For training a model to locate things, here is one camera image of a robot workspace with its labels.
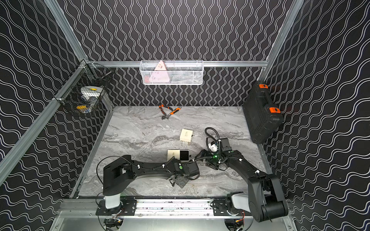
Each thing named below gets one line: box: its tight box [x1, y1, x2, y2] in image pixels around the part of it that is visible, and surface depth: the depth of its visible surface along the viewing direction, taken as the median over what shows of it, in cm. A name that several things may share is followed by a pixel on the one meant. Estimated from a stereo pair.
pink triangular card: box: [148, 60, 170, 83], surface depth 92 cm
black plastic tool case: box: [242, 80, 284, 144], surface depth 92 cm
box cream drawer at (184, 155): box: [179, 149, 190, 163], surface depth 92 cm
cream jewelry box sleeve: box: [179, 128, 194, 142], surface depth 102 cm
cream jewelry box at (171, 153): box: [167, 149, 181, 162], surface depth 92 cm
